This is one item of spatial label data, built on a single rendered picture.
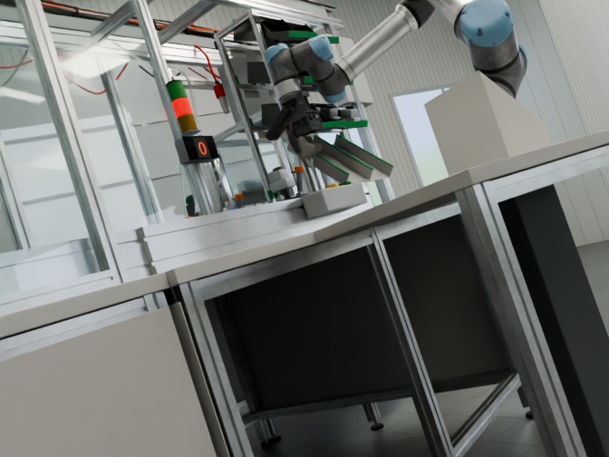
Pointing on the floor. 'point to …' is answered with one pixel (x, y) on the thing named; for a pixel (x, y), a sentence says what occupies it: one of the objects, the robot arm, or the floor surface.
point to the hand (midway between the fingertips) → (307, 164)
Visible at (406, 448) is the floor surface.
